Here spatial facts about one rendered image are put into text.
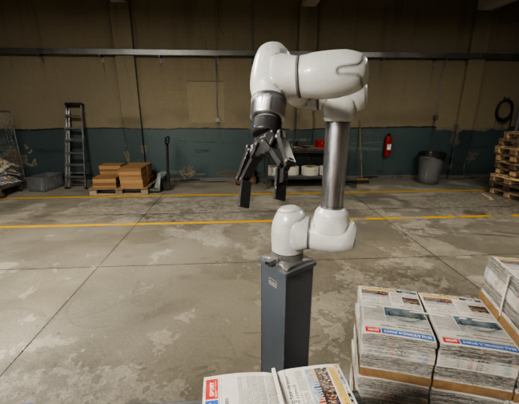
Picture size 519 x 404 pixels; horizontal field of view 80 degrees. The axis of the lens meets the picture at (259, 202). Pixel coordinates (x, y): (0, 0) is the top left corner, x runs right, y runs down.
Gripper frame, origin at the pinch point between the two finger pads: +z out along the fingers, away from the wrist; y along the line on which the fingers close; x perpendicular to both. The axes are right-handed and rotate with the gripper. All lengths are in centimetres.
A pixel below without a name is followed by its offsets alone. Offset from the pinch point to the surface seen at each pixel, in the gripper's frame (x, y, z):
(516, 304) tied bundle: -116, -18, 20
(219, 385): -5.0, 17.3, 45.4
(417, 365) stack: -96, 12, 48
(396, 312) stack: -99, 21, 28
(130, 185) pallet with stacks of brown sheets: -119, 611, -146
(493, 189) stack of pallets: -726, 147, -202
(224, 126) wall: -285, 542, -321
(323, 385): -26, 1, 43
